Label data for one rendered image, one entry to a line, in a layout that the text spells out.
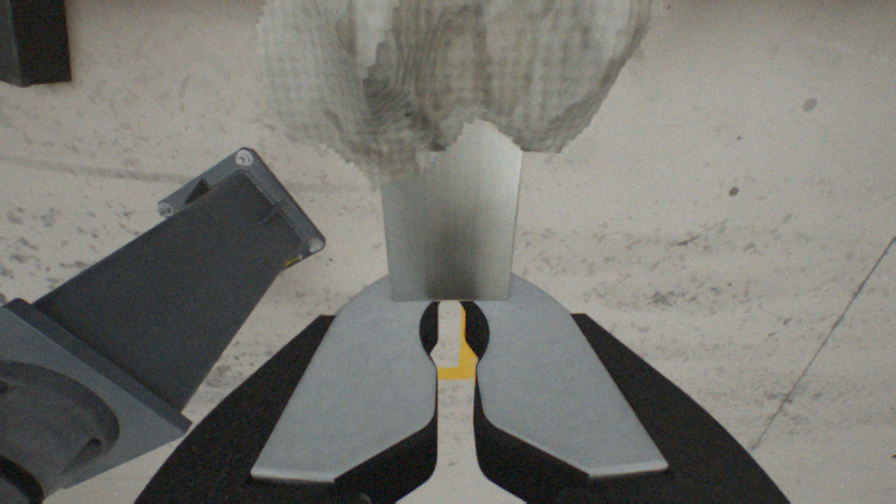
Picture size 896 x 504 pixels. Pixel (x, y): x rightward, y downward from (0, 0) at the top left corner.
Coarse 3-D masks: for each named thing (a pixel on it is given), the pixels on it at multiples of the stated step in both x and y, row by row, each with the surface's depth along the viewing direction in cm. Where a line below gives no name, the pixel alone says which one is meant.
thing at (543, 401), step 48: (528, 288) 10; (480, 336) 9; (528, 336) 8; (576, 336) 8; (480, 384) 7; (528, 384) 7; (576, 384) 7; (480, 432) 7; (528, 432) 6; (576, 432) 6; (624, 432) 6; (528, 480) 6; (576, 480) 6
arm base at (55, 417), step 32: (0, 384) 43; (32, 384) 43; (64, 384) 45; (0, 416) 40; (32, 416) 42; (64, 416) 44; (96, 416) 46; (0, 448) 39; (32, 448) 41; (64, 448) 44; (96, 448) 48; (32, 480) 41; (64, 480) 45
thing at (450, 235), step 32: (480, 128) 7; (448, 160) 8; (480, 160) 8; (512, 160) 8; (384, 192) 8; (416, 192) 8; (448, 192) 8; (480, 192) 8; (512, 192) 8; (384, 224) 8; (416, 224) 8; (448, 224) 8; (480, 224) 8; (512, 224) 8; (416, 256) 9; (448, 256) 9; (480, 256) 9; (512, 256) 9; (416, 288) 9; (448, 288) 9; (480, 288) 9
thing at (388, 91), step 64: (320, 0) 5; (384, 0) 5; (448, 0) 6; (512, 0) 6; (576, 0) 5; (640, 0) 6; (320, 64) 6; (384, 64) 5; (448, 64) 6; (512, 64) 6; (576, 64) 6; (320, 128) 7; (384, 128) 6; (448, 128) 7; (512, 128) 7; (576, 128) 7
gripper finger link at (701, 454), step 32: (576, 320) 9; (608, 352) 8; (640, 384) 7; (672, 384) 7; (640, 416) 6; (672, 416) 6; (704, 416) 6; (672, 448) 6; (704, 448) 6; (736, 448) 6; (640, 480) 5; (672, 480) 5; (704, 480) 5; (736, 480) 5; (768, 480) 5
